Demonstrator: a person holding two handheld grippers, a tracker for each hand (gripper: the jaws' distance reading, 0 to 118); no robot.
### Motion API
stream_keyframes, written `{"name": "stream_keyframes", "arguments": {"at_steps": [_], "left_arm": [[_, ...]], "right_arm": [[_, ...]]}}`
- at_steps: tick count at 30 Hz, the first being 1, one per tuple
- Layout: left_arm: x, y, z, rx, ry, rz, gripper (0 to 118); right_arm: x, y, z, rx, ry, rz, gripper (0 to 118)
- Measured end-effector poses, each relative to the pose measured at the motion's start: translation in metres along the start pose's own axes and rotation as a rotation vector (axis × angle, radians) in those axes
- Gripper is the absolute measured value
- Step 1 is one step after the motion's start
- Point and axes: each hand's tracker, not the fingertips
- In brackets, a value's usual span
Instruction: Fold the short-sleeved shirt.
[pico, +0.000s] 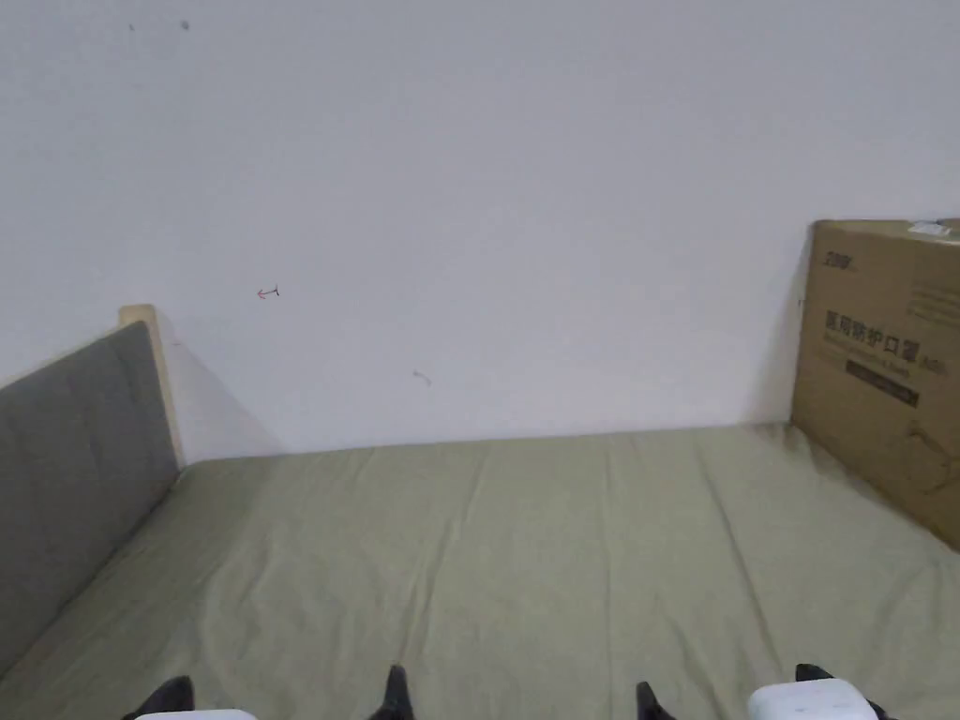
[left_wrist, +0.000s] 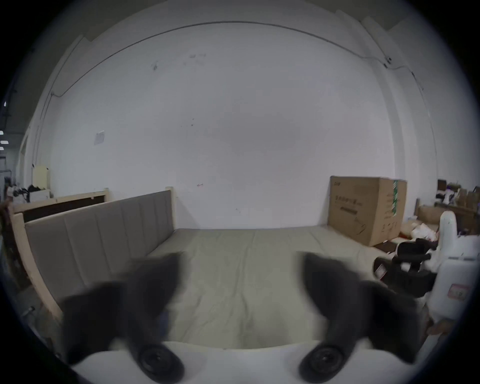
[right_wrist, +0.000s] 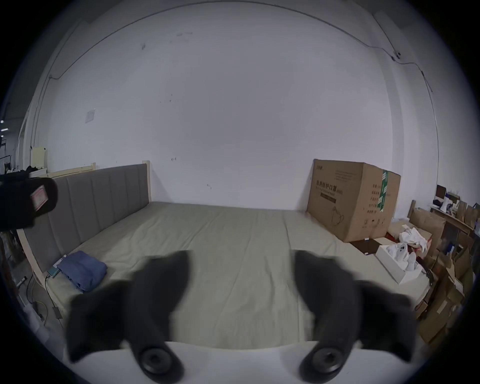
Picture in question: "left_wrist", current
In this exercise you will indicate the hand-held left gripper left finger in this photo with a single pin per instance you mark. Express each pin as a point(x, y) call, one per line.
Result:
point(123, 311)

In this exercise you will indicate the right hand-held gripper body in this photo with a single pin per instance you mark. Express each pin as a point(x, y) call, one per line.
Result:
point(455, 277)

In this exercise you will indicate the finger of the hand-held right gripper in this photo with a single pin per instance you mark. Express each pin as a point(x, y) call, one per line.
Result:
point(414, 252)
point(407, 277)

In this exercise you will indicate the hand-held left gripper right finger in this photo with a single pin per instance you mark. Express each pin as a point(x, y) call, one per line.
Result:
point(352, 303)

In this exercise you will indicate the person's right hand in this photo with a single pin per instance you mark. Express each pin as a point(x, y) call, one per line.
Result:
point(442, 327)

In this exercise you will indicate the large brown cardboard carton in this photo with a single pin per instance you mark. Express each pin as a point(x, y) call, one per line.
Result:
point(360, 210)

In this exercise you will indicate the grey padded headboard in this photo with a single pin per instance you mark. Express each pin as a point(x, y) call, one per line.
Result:
point(93, 240)

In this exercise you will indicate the bed with beige sheet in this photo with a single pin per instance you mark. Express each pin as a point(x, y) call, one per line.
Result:
point(243, 277)

